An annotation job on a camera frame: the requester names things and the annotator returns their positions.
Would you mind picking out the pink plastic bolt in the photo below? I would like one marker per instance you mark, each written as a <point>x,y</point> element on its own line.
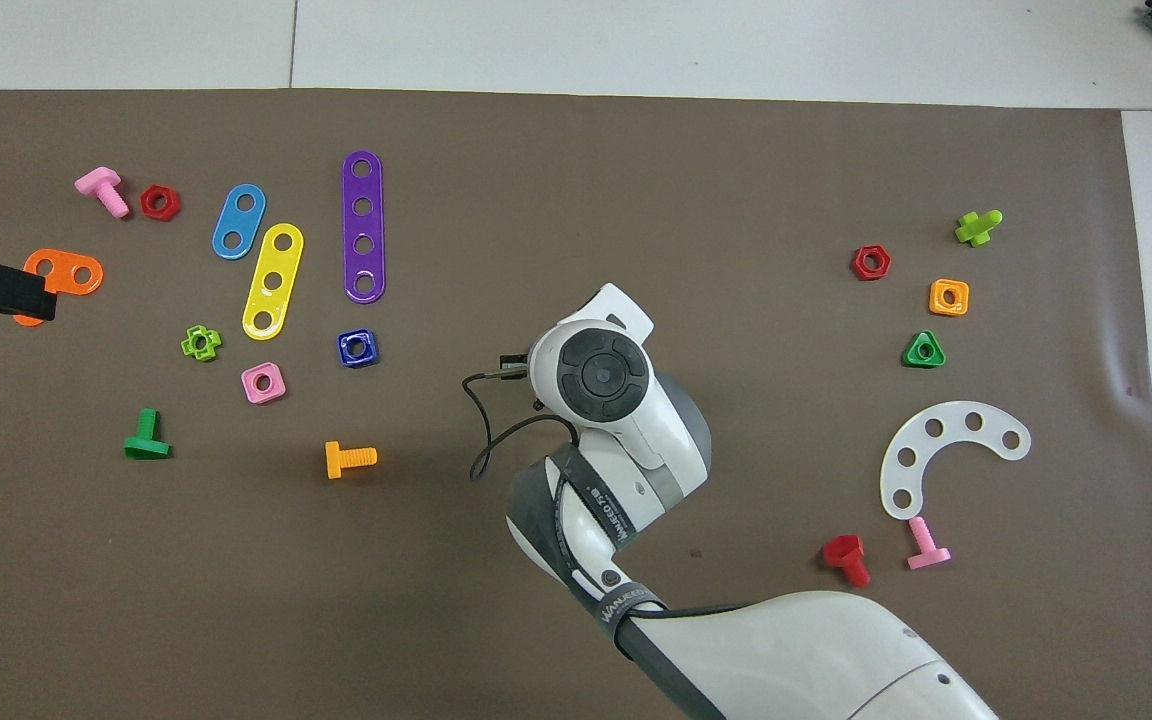
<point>99,182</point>
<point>928,555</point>

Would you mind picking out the white curved five-hole strip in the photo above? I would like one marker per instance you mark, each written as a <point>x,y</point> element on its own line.
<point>954,422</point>

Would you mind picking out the orange plastic bolt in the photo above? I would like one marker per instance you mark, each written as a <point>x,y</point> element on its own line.
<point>336,460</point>

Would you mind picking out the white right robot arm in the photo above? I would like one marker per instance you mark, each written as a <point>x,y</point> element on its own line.
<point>786,650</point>

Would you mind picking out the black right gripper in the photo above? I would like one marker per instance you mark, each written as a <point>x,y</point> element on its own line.
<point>518,367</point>

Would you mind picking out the red plastic bolt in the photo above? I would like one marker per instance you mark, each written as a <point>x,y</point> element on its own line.
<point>844,550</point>

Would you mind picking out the pink square nut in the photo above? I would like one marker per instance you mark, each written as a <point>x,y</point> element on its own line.
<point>249,392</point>

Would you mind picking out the lime green cross nut left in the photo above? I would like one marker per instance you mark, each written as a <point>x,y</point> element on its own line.
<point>976,230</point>

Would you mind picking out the orange square nut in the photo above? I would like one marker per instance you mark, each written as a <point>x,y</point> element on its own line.
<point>936,306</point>

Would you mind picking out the red hexagonal nut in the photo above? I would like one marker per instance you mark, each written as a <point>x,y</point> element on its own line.
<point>857,264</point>
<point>146,203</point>

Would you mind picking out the purple four-hole strip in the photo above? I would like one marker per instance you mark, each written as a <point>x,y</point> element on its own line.
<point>363,225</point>

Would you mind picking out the blue two-hole strip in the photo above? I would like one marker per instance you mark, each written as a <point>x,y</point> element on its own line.
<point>239,222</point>

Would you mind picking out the orange heart-shaped plate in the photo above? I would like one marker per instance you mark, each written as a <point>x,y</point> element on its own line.
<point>64,281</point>

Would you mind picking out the green plastic bolt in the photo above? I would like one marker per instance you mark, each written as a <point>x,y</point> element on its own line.
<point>147,445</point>

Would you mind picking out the brown table mat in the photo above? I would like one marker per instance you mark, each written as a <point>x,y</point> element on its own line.
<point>636,200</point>

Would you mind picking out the green cross-shaped nut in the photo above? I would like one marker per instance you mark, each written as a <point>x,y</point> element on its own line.
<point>187,346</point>

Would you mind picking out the green triangular nut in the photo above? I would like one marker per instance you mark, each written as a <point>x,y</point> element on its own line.
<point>911,360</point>

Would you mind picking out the yellow three-hole strip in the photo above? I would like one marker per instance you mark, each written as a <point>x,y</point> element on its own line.
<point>279,262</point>

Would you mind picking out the blue square nut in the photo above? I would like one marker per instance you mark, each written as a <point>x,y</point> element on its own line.
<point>345,358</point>

